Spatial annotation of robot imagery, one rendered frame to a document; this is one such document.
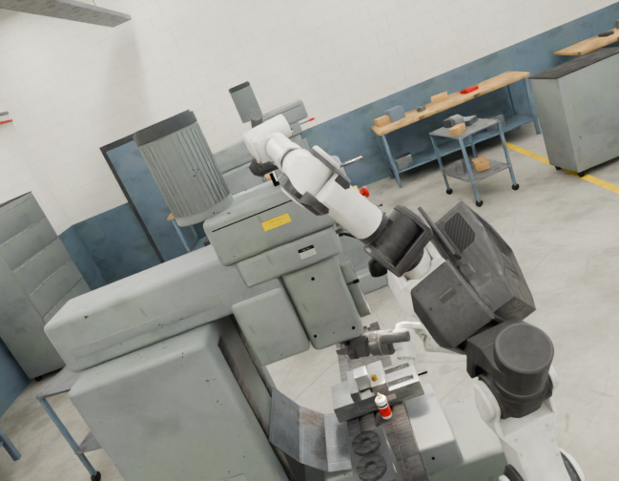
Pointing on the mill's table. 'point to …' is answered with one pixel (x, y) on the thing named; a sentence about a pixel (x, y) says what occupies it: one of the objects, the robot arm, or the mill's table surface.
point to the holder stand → (373, 457)
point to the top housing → (260, 222)
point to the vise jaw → (378, 377)
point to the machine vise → (355, 399)
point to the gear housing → (290, 257)
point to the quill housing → (323, 303)
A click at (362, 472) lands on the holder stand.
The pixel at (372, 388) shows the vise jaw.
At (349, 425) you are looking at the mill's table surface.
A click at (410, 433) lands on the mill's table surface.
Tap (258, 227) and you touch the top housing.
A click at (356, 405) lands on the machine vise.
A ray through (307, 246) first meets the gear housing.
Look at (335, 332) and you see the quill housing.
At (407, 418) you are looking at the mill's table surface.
